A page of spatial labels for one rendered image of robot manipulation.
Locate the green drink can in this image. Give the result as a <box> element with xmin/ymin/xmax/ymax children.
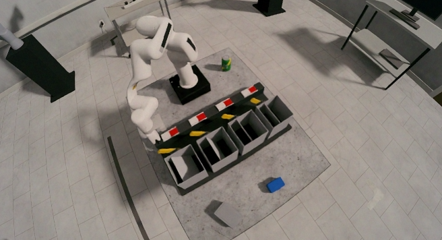
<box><xmin>222</xmin><ymin>55</ymin><xmax>231</xmax><ymax>71</ymax></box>

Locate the blue plastic box with latch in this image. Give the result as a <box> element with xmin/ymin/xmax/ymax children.
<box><xmin>266</xmin><ymin>177</ymin><xmax>285</xmax><ymax>193</ymax></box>

